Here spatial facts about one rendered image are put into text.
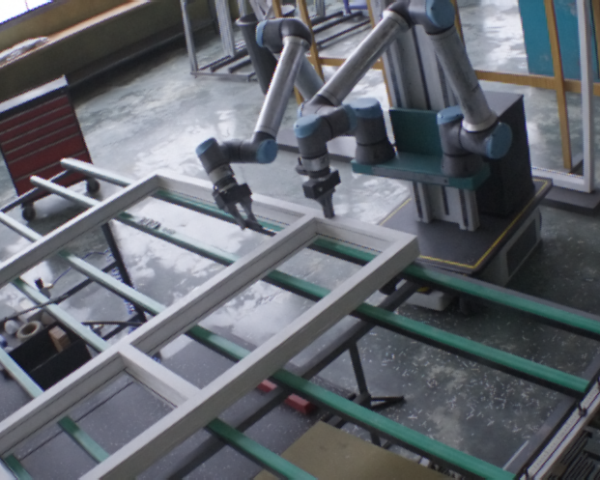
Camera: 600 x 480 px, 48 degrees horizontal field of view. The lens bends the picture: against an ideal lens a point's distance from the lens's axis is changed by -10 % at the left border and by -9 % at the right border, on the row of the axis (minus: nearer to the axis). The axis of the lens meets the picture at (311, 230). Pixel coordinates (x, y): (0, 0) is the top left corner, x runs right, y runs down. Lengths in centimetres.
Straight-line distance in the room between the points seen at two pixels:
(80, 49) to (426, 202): 762
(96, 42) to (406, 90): 771
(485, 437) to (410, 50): 169
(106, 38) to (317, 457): 916
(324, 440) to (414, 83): 182
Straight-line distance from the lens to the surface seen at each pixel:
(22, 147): 593
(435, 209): 363
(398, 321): 209
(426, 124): 330
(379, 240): 239
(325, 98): 256
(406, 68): 335
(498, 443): 286
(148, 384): 212
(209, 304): 235
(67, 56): 1045
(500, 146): 295
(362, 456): 203
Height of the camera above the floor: 210
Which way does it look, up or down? 28 degrees down
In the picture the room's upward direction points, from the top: 15 degrees counter-clockwise
